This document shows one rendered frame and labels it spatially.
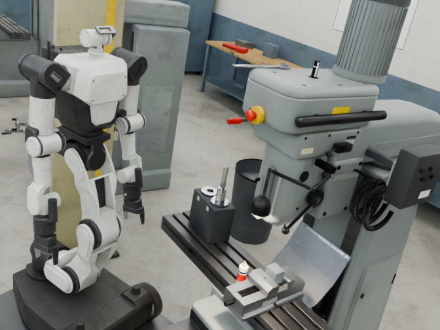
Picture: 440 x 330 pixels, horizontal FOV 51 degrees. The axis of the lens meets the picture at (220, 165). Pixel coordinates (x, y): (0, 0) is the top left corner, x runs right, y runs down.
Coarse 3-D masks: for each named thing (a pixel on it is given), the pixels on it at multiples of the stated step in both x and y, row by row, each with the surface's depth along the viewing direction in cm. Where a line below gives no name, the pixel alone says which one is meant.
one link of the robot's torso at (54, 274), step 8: (64, 256) 231; (72, 256) 236; (48, 264) 226; (64, 264) 233; (48, 272) 226; (56, 272) 222; (64, 272) 221; (56, 280) 224; (64, 280) 220; (64, 288) 222; (72, 288) 220
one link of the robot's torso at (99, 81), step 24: (48, 48) 178; (72, 48) 192; (72, 72) 174; (96, 72) 177; (120, 72) 186; (72, 96) 178; (96, 96) 180; (120, 96) 191; (72, 120) 186; (96, 120) 186
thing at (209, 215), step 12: (204, 192) 227; (192, 204) 235; (204, 204) 224; (216, 204) 219; (228, 204) 222; (192, 216) 235; (204, 216) 224; (216, 216) 218; (228, 216) 221; (204, 228) 225; (216, 228) 221; (228, 228) 225; (216, 240) 225
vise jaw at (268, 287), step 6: (252, 270) 193; (258, 270) 193; (252, 276) 191; (258, 276) 190; (264, 276) 190; (252, 282) 191; (258, 282) 188; (264, 282) 187; (270, 282) 187; (258, 288) 188; (264, 288) 185; (270, 288) 184; (276, 288) 186; (264, 294) 186; (270, 294) 185
